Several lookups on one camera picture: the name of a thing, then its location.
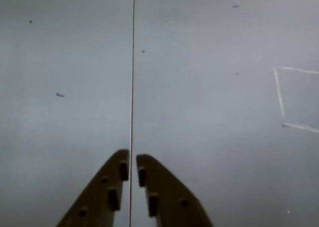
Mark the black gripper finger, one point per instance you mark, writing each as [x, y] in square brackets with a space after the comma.
[99, 199]
[172, 199]

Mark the dark grey table mat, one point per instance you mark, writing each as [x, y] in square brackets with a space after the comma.
[211, 112]
[62, 62]

